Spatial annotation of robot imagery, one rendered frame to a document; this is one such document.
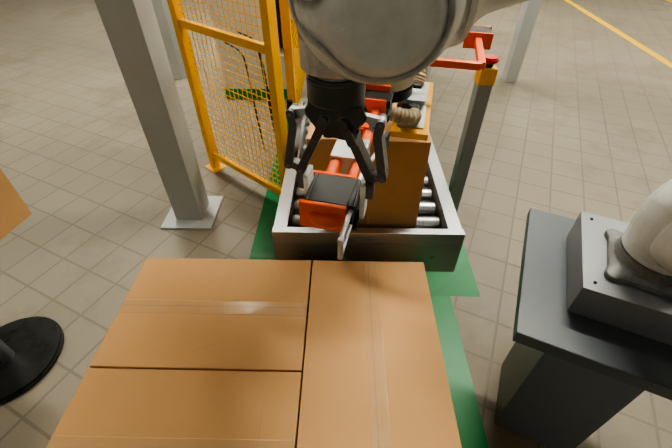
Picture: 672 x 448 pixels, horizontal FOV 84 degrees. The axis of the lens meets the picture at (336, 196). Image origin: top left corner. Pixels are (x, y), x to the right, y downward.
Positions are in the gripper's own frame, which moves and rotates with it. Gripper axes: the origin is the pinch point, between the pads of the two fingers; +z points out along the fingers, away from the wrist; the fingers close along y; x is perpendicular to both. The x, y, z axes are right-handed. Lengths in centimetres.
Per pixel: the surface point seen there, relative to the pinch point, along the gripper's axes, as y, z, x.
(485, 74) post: -33, 22, -116
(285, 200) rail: 37, 60, -62
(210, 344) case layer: 38, 65, -1
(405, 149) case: -8, 28, -60
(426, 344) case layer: -23, 65, -17
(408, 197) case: -11, 48, -61
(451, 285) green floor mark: -39, 120, -85
